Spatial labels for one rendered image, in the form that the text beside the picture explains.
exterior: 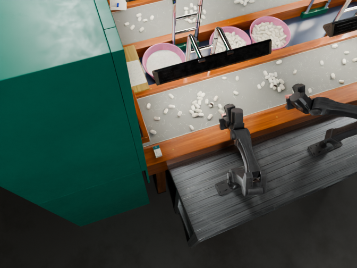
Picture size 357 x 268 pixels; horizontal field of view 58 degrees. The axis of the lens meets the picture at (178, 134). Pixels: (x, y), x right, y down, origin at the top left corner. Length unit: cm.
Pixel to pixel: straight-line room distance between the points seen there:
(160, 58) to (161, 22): 28
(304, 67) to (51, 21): 166
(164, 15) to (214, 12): 34
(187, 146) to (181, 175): 17
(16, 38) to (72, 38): 13
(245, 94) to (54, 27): 135
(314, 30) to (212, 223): 150
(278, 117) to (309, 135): 24
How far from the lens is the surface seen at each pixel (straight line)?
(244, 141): 147
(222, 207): 177
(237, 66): 203
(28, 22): 87
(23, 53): 82
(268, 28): 231
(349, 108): 169
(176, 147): 174
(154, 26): 221
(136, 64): 198
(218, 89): 195
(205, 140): 176
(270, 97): 200
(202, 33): 216
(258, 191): 144
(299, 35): 243
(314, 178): 196
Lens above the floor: 239
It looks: 67 degrees down
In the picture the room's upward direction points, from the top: 5 degrees clockwise
